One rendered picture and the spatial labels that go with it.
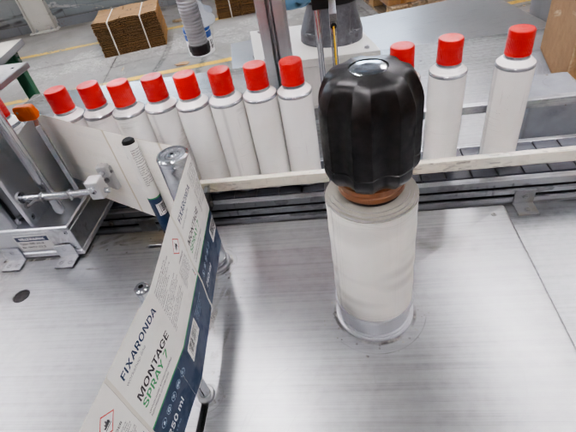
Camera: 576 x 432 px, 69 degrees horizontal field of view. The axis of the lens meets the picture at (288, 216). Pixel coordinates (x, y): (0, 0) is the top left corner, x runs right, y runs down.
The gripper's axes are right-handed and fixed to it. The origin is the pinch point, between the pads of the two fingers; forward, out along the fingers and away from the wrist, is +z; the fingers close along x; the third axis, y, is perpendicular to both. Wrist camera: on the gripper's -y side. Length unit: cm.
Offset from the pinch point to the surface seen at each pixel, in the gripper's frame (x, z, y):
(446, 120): -68, 0, 33
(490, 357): -98, 10, 22
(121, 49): 338, 93, -82
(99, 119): -53, -6, -17
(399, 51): -65, -11, 26
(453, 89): -68, -4, 33
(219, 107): -59, -6, 1
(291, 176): -63, 6, 9
